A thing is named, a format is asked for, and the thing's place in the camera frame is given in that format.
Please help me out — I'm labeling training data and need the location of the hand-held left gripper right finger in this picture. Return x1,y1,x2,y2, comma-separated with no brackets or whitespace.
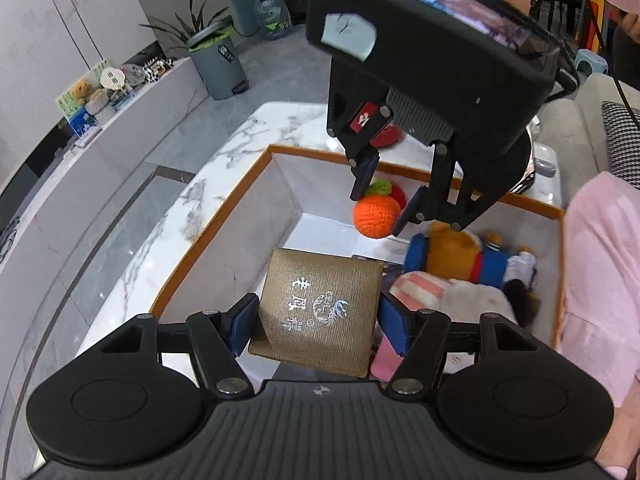
377,292,538,397

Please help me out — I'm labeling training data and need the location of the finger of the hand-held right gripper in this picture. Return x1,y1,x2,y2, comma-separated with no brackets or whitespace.
392,137,501,239
325,90,396,201

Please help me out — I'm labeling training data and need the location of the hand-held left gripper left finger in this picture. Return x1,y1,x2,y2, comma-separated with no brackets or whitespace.
102,292,261,398

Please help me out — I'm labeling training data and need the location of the orange crochet fruit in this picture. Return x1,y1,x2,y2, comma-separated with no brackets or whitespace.
352,179,401,238

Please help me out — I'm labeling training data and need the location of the pink pouch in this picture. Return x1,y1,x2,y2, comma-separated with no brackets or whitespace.
370,332,408,382

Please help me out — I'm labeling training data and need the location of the plush toy with striped hat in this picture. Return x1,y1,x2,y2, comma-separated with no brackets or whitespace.
389,220,541,331

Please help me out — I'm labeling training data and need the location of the gold gift box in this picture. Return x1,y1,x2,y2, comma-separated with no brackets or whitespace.
247,248,385,378

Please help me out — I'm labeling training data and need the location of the white cardboard box orange rim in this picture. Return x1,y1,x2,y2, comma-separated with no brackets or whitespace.
149,143,567,376

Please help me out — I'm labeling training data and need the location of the red mug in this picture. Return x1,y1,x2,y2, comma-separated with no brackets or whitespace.
372,122,405,150

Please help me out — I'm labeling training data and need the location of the beige sofa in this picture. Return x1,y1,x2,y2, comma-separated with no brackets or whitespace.
530,72,640,211

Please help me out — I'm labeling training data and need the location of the blue plastic stool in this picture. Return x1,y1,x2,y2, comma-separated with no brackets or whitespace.
575,49,608,77

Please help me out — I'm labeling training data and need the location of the grey trash bin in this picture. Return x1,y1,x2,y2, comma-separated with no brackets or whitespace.
187,22,249,101

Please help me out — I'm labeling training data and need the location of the clear water bottle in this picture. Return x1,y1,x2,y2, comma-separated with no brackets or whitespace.
252,0,293,41

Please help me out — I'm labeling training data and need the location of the houndstooth cushion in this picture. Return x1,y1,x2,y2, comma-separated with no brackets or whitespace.
600,101,640,191

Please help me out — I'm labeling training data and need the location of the marble television cabinet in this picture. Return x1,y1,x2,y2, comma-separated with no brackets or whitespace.
0,55,211,261

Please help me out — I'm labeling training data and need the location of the green snake plant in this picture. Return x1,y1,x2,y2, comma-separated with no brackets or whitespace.
140,0,236,56

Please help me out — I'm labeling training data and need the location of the patterned plate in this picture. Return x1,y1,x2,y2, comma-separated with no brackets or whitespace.
120,62,146,86

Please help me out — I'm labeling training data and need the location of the black cable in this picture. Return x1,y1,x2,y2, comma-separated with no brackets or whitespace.
530,0,640,131

